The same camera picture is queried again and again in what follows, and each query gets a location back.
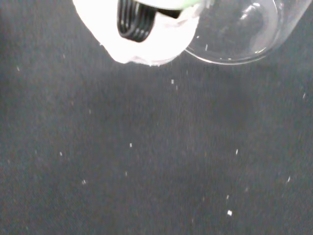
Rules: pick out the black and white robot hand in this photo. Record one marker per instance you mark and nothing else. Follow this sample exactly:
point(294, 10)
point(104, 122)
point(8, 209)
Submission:
point(156, 44)

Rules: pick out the black bench cloth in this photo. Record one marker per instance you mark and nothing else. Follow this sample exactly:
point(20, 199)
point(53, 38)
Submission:
point(146, 151)

